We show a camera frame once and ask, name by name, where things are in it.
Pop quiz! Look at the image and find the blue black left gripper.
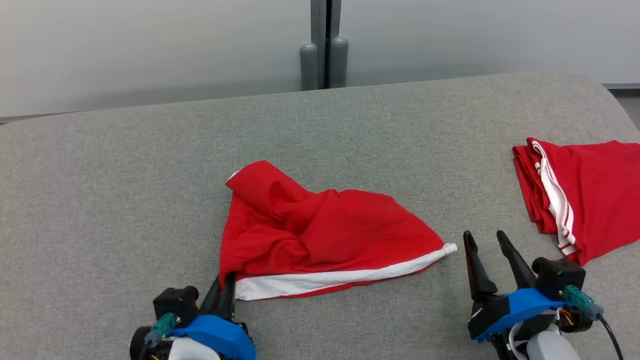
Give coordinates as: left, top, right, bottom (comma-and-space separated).
170, 272, 257, 360

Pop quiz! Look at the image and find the left camera cable teal plug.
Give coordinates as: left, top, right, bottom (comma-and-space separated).
144, 312, 182, 360

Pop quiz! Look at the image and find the grey partition post with feet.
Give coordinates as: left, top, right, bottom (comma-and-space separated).
299, 0, 350, 92

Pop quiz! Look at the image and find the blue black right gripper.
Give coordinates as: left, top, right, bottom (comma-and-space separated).
462, 230, 567, 344

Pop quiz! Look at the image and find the red garment with striped trim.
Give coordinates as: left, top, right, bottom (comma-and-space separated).
512, 137, 640, 267

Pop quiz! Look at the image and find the camera cable teal plug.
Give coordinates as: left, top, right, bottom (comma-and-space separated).
144, 312, 182, 360
562, 284, 626, 360

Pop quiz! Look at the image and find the red garment with white band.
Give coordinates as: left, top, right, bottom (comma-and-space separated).
218, 160, 458, 302

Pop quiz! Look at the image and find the right camera cable teal plug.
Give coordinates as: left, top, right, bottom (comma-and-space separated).
562, 284, 626, 360

